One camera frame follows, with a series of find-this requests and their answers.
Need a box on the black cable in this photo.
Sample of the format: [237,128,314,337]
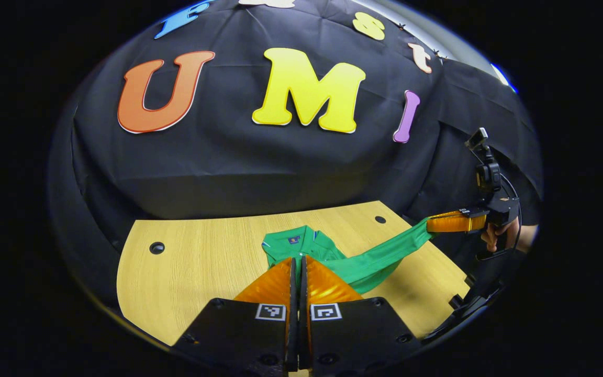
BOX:
[499,173,523,252]

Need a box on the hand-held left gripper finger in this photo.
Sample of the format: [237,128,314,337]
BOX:
[299,255,423,375]
[172,257,299,374]

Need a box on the green T-shirt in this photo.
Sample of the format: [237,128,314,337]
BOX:
[261,216,437,295]

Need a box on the black backdrop cloth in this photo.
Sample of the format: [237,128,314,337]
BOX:
[48,0,543,309]

